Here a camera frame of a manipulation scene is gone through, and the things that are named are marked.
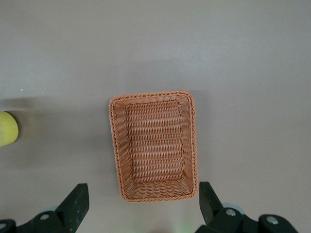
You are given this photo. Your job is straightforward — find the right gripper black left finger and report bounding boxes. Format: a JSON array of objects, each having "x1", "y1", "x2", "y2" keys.
[{"x1": 0, "y1": 183, "x2": 90, "y2": 233}]

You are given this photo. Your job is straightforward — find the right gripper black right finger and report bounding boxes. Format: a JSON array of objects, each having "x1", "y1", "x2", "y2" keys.
[{"x1": 196, "y1": 181, "x2": 296, "y2": 233}]

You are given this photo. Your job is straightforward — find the yellow tape roll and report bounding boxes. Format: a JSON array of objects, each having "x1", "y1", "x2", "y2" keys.
[{"x1": 0, "y1": 111, "x2": 19, "y2": 148}]

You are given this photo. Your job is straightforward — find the small orange wicker basket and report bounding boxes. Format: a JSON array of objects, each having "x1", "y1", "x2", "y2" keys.
[{"x1": 108, "y1": 90, "x2": 199, "y2": 202}]

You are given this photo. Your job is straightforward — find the brown table cover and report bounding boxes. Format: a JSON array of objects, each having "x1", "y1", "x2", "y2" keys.
[{"x1": 0, "y1": 0, "x2": 311, "y2": 233}]

